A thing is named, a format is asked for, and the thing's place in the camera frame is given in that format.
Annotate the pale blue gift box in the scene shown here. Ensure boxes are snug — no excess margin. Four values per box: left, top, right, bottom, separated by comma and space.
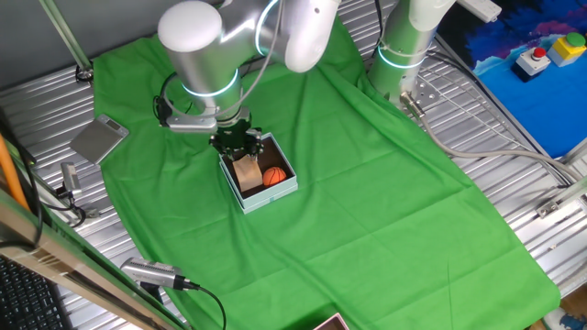
217, 132, 299, 215

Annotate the black camera cable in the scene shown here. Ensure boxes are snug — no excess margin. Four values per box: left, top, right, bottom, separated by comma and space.
194, 282, 228, 330

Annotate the pale metal rod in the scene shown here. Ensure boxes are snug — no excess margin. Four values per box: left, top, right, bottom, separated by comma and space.
38, 0, 96, 84

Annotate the black keyboard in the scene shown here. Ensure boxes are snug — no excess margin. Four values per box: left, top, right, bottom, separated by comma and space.
0, 255, 74, 330

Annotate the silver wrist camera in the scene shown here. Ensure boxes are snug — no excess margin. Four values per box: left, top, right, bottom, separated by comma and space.
154, 94, 220, 135

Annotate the large wooden block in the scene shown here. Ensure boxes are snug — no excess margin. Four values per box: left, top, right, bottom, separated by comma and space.
231, 155, 264, 193

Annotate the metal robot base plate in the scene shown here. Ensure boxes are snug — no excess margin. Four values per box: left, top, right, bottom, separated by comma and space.
389, 72, 442, 112

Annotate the silver digital scale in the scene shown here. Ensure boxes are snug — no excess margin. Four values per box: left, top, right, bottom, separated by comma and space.
68, 114, 130, 165

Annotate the thin black cable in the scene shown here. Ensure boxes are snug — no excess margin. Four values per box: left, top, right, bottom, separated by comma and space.
151, 71, 194, 120

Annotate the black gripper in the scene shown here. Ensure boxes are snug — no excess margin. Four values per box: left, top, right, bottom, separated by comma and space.
209, 117, 266, 160

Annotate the green button yellow box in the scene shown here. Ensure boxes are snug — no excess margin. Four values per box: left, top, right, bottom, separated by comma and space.
546, 31, 587, 69

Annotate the ridged silver camera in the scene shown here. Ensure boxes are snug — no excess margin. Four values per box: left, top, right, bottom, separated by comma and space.
119, 256, 202, 304

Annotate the white power strip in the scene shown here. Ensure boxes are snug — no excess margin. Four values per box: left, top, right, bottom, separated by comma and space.
456, 0, 504, 24

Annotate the pink box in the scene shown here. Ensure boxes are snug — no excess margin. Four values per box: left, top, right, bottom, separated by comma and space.
312, 312, 349, 330

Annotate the thin grey cable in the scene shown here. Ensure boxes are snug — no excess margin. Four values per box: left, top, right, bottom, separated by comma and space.
213, 0, 284, 120

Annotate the small silver camera on mount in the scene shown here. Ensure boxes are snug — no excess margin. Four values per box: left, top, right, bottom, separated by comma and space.
54, 161, 101, 228

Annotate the orange pole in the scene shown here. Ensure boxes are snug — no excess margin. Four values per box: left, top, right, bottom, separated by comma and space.
0, 134, 30, 213

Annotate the green cloth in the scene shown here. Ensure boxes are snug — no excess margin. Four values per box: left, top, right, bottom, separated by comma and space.
91, 13, 563, 330

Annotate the aluminium profile bar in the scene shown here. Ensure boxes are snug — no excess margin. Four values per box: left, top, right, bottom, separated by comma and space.
535, 176, 587, 220

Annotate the orange mini basketball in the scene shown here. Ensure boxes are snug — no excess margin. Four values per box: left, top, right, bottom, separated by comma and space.
261, 166, 288, 188

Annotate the blue mat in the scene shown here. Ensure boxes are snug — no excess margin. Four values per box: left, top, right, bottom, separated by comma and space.
434, 0, 587, 160

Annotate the wooden frame beam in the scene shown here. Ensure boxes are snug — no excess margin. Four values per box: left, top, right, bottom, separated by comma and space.
0, 190, 190, 330

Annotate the grey robot hose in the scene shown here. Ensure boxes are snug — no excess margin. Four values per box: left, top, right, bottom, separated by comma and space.
398, 90, 584, 185

